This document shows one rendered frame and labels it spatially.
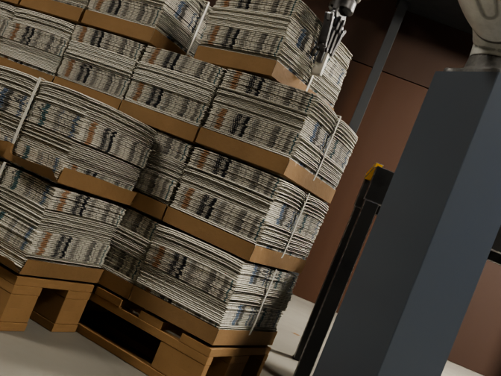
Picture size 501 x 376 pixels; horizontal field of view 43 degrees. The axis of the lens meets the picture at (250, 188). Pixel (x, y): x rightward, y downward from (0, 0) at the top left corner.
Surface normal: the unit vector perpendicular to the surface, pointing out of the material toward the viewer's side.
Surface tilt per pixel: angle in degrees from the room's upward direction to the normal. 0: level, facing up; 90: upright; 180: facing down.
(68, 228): 90
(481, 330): 90
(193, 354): 90
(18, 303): 90
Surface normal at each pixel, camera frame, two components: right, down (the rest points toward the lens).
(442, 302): 0.48, 0.16
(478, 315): -0.09, -0.07
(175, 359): -0.42, -0.21
